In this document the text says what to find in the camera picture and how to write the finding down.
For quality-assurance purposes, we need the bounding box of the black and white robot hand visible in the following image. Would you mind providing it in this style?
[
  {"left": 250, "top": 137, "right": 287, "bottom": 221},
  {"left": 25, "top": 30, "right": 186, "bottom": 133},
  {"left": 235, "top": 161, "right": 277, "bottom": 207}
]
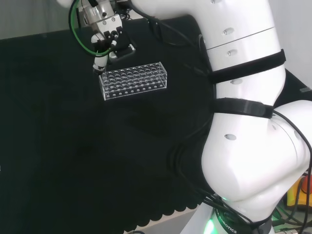
[{"left": 77, "top": 0, "right": 137, "bottom": 74}]

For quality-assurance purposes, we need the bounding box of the clear plastic test tube rack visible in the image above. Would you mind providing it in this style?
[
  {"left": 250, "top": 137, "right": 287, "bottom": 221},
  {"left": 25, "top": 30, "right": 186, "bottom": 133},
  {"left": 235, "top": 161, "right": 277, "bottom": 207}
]
[{"left": 98, "top": 61, "right": 168, "bottom": 101}]

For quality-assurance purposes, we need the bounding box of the black bench cloth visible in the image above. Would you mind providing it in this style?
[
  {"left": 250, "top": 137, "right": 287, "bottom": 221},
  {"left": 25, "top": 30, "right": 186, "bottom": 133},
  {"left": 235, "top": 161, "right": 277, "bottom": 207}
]
[{"left": 0, "top": 14, "right": 312, "bottom": 234}]

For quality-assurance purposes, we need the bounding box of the yellow stop button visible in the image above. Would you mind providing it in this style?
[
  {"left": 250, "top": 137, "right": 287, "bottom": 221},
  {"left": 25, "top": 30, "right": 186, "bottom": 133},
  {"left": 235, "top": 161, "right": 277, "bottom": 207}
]
[{"left": 286, "top": 175, "right": 312, "bottom": 211}]

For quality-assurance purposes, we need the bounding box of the green cable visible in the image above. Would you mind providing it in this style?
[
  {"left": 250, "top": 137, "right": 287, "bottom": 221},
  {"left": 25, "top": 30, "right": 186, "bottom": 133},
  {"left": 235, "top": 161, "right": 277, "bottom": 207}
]
[{"left": 68, "top": 0, "right": 115, "bottom": 58}]

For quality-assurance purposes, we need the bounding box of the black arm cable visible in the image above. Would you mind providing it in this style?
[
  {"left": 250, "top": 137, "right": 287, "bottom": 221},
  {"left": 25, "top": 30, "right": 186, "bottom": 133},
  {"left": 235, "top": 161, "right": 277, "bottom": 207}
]
[{"left": 130, "top": 2, "right": 205, "bottom": 47}]

